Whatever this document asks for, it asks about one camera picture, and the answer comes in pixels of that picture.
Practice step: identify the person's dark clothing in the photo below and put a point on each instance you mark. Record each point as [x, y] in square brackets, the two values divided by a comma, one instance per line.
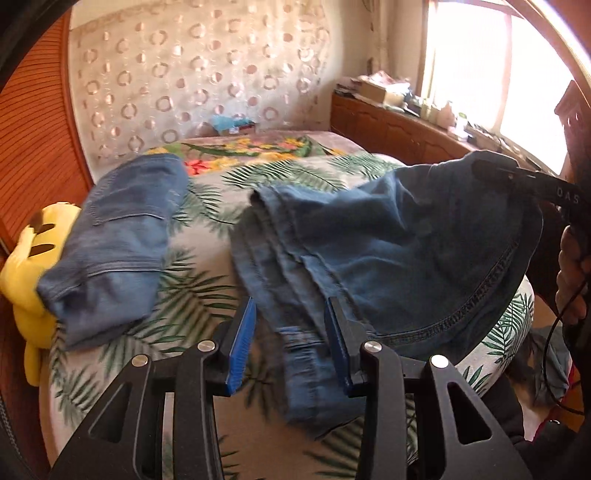
[554, 452]

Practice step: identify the sheer curtain with circles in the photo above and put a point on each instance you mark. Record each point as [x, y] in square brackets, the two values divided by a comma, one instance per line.
[207, 69]

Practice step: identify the dark cloth pile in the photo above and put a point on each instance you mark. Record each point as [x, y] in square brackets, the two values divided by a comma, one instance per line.
[526, 364]

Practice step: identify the light blue denim pants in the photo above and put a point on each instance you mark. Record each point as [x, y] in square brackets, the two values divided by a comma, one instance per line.
[115, 240]

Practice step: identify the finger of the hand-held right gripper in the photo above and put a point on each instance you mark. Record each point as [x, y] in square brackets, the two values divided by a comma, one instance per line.
[545, 187]

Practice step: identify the floral printed blanket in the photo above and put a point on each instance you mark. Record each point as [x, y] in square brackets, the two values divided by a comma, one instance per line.
[258, 145]

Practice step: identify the row of small bottles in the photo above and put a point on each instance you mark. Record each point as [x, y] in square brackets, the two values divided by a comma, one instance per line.
[443, 113]

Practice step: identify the wooden slatted wardrobe door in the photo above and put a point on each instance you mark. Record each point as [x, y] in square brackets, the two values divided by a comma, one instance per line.
[41, 138]

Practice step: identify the palm leaf printed blanket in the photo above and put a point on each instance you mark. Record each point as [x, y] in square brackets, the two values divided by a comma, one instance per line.
[198, 277]

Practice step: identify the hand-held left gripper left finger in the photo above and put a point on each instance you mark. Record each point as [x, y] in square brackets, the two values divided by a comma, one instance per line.
[240, 346]

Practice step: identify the wooden framed window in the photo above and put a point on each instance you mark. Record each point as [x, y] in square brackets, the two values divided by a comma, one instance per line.
[471, 55]

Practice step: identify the person's right hand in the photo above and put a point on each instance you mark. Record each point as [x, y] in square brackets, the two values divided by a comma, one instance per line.
[572, 277]

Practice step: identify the wooden window cabinet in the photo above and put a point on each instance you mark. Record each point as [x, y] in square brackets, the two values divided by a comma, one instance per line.
[383, 129]

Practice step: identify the open cardboard box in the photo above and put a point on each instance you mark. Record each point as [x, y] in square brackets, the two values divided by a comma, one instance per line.
[378, 92]

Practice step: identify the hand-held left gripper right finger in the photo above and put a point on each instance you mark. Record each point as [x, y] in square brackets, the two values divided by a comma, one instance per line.
[334, 341]

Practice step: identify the yellow plush toy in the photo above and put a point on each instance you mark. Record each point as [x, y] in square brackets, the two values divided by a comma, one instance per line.
[27, 277]

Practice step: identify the dark blue denim pants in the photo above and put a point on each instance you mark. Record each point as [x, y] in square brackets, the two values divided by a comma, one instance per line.
[392, 240]

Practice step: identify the white pink plastic bag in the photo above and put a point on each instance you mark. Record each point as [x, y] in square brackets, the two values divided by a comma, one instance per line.
[388, 77]

